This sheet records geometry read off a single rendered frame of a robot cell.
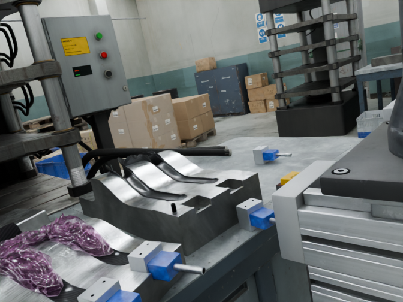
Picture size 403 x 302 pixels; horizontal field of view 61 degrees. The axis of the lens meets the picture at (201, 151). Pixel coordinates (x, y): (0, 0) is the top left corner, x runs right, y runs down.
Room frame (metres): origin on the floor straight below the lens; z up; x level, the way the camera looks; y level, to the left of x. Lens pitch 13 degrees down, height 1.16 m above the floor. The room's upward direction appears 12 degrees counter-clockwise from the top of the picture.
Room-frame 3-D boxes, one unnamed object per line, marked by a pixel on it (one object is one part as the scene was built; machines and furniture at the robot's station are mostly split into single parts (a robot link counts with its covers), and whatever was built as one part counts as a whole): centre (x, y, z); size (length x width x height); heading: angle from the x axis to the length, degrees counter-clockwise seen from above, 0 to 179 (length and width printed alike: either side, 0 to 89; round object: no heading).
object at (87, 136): (5.97, 1.77, 0.34); 0.63 x 0.45 x 0.40; 50
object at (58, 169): (4.40, 1.80, 0.32); 0.60 x 0.41 x 0.22; 56
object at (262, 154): (1.14, -0.24, 0.83); 0.13 x 0.05 x 0.05; 48
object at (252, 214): (0.67, -0.11, 0.83); 0.13 x 0.05 x 0.05; 35
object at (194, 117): (6.02, 0.39, 0.37); 1.20 x 0.82 x 0.74; 58
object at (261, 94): (7.49, -1.65, 0.42); 0.86 x 0.33 x 0.83; 50
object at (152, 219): (0.91, 0.14, 0.87); 0.50 x 0.26 x 0.14; 41
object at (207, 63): (8.33, -0.51, 1.26); 0.42 x 0.33 x 0.29; 50
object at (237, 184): (0.77, -0.05, 0.87); 0.05 x 0.05 x 0.04; 41
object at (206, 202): (0.70, 0.03, 0.87); 0.05 x 0.05 x 0.04; 41
